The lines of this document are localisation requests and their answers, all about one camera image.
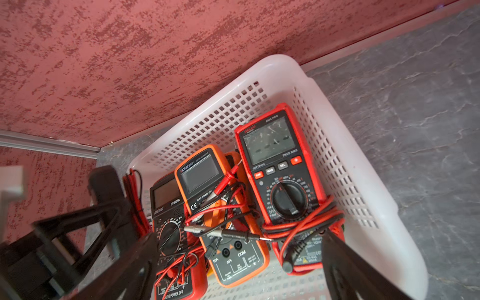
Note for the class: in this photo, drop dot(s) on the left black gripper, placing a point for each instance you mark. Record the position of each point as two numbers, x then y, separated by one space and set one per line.
47 265

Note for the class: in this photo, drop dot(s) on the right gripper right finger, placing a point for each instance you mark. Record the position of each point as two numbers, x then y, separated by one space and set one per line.
350 277

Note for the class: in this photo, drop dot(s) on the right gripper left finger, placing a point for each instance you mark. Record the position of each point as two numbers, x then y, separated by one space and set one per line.
131 276

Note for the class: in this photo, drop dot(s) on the red multimeter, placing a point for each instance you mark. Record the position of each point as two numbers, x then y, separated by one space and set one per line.
181 268

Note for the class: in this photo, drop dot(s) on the red clamp meter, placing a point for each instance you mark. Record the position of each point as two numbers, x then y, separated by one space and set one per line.
295 209

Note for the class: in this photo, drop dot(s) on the orange Victor multimeter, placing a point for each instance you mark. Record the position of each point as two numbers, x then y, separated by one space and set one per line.
222 214

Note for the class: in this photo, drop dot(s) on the white plastic basket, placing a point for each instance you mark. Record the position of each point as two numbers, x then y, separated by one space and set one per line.
373 228

